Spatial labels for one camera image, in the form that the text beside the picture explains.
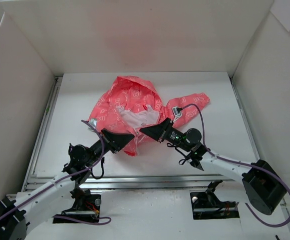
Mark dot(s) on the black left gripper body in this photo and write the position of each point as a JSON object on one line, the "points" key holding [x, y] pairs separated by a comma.
{"points": [[107, 140]]}

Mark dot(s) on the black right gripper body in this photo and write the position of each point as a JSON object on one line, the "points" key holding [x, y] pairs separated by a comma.
{"points": [[165, 130]]}

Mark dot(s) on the pink patterned jacket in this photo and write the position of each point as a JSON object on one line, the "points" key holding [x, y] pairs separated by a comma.
{"points": [[132, 103]]}

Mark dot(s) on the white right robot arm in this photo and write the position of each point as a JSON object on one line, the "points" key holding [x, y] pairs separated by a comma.
{"points": [[262, 187]]}

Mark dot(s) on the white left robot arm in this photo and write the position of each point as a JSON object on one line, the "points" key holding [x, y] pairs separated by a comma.
{"points": [[20, 216]]}

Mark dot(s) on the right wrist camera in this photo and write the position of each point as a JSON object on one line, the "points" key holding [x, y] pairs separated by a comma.
{"points": [[177, 112]]}

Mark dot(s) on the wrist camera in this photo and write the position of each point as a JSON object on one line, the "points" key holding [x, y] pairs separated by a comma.
{"points": [[92, 124], [177, 112]]}

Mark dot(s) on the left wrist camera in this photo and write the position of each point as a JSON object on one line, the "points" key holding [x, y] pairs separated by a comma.
{"points": [[92, 124]]}

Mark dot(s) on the aluminium front rail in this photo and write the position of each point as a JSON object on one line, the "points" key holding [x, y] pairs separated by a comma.
{"points": [[200, 181]]}

